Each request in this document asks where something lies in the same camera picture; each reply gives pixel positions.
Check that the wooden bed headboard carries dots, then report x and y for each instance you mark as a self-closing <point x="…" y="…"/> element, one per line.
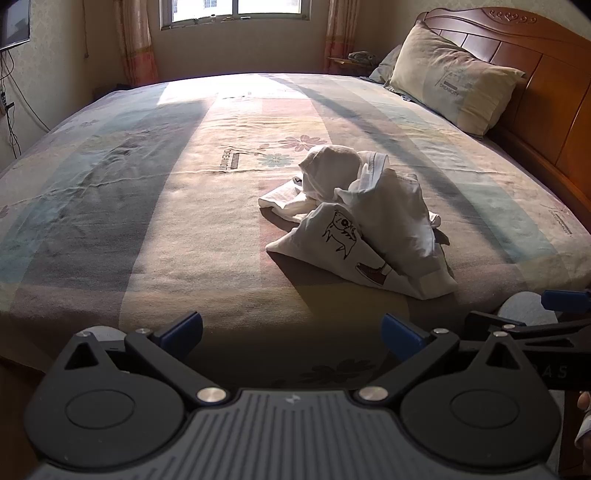
<point x="531" y="92"/>

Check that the person's right hand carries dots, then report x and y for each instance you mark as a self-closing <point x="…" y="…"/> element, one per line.
<point x="584" y="401"/>

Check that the beige printed pillow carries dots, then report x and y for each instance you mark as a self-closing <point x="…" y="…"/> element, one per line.
<point x="452" y="78"/>

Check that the black wall television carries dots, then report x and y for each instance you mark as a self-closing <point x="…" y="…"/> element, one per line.
<point x="14" y="21"/>

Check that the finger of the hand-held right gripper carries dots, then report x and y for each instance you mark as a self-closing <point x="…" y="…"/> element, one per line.
<point x="480" y="323"/>
<point x="561" y="300"/>

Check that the grey cloth bundle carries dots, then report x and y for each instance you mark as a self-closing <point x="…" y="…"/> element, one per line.
<point x="364" y="56"/>

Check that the wall power strip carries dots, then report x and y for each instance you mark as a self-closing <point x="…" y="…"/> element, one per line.
<point x="4" y="102"/>

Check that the white printed T-shirt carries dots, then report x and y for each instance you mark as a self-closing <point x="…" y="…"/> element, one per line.
<point x="383" y="217"/>

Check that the blue-grey pillow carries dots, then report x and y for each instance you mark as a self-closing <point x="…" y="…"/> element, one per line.
<point x="385" y="67"/>

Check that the wooden nightstand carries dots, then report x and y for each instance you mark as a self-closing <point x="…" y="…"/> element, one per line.
<point x="346" y="67"/>

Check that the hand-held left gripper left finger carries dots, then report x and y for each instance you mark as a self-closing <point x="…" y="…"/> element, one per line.
<point x="182" y="332"/>

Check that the pink striped curtain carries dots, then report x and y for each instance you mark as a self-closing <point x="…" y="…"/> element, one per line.
<point x="339" y="32"/>
<point x="136" y="41"/>

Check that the patchwork bed sheet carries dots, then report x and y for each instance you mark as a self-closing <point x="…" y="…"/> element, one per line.
<point x="161" y="207"/>

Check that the sliding window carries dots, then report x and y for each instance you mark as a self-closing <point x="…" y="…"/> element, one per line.
<point x="203" y="9"/>

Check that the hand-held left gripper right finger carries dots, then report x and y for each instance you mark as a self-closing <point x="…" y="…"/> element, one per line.
<point x="401" y="337"/>

